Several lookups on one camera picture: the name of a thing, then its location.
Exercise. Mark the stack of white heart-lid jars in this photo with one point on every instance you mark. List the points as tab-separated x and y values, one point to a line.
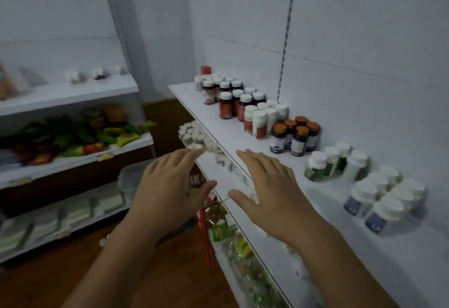
193	135

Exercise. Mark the person's left hand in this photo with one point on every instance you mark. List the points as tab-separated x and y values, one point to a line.
165	202

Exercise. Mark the person's right hand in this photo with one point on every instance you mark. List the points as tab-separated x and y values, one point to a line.
284	206

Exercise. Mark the row of pale flat packs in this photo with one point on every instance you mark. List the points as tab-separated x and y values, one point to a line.
52	220

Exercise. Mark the clear plastic bin of bottles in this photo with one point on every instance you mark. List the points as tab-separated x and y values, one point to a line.
135	178

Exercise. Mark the blue tissue packs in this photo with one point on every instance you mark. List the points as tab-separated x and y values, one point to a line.
10	160

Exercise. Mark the blue label white bottle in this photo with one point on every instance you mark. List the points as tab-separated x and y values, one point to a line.
384	214
413	188
359	199
376	179
403	195
389	172

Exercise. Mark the green label white bottle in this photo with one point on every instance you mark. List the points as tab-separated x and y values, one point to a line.
315	167
331	155
343	149
356	165

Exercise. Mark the small brown vials group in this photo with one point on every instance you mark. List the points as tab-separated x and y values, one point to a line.
95	74
102	74

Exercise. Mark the orange instant noodle cup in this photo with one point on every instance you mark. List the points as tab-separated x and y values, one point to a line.
115	113

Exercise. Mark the green instant noodle cup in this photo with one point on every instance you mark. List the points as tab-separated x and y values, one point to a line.
94	116

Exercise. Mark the small yellow price tag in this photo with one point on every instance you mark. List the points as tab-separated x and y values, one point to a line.
65	234

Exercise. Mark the red yellow price tag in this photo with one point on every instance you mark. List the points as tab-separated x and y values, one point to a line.
105	157
20	181

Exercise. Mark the pile of snack bags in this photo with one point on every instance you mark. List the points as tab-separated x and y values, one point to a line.
80	139

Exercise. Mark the red carton box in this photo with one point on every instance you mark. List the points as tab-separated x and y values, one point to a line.
206	70

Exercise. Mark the pile of mixed packets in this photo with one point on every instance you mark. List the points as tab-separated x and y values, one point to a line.
242	248

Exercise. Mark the white metal shelf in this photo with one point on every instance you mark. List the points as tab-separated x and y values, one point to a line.
70	97
326	192

